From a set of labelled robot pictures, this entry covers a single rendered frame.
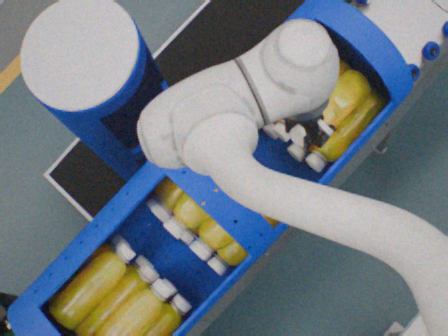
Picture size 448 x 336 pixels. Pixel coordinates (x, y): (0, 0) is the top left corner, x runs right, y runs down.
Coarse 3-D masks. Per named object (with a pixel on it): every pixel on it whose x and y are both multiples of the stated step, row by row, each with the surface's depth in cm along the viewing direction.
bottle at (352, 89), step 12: (348, 72) 144; (348, 84) 141; (360, 84) 142; (336, 96) 139; (348, 96) 140; (360, 96) 142; (336, 108) 137; (348, 108) 140; (324, 120) 136; (336, 120) 138
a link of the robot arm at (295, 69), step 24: (288, 24) 94; (312, 24) 94; (264, 48) 96; (288, 48) 93; (312, 48) 93; (264, 72) 96; (288, 72) 93; (312, 72) 93; (336, 72) 98; (264, 96) 97; (288, 96) 96; (312, 96) 98; (264, 120) 99
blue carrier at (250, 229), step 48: (336, 0) 139; (336, 48) 160; (384, 48) 136; (384, 96) 156; (288, 144) 159; (144, 192) 131; (192, 192) 129; (96, 240) 129; (144, 240) 153; (240, 240) 131; (48, 288) 128; (192, 288) 149
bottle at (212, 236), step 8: (208, 224) 137; (216, 224) 136; (200, 232) 138; (208, 232) 136; (216, 232) 136; (224, 232) 136; (200, 240) 137; (208, 240) 136; (216, 240) 136; (224, 240) 137; (232, 240) 138; (208, 248) 137; (216, 248) 138
